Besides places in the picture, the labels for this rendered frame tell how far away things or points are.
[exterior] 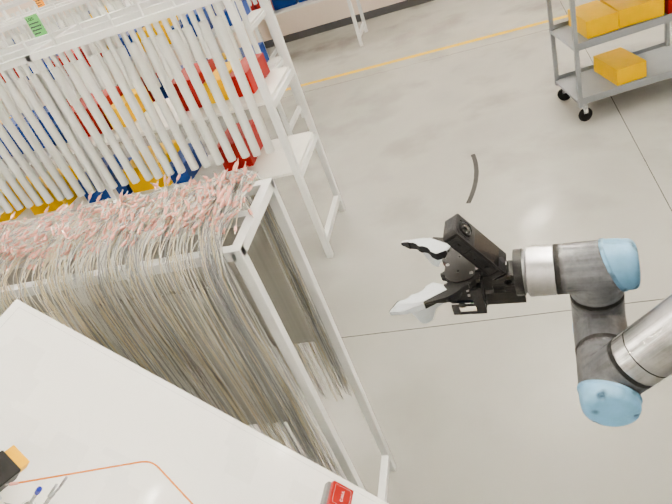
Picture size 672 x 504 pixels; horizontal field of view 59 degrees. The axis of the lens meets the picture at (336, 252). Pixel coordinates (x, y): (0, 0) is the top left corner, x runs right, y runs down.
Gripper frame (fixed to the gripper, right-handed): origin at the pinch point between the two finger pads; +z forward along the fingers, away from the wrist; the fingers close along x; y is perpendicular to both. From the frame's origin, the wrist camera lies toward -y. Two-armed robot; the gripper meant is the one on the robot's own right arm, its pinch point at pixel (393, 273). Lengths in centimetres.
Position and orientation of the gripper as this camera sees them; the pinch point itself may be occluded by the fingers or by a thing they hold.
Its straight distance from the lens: 95.8
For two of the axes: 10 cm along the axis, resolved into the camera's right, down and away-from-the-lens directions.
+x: 2.0, -7.2, 6.6
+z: -9.2, 1.0, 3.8
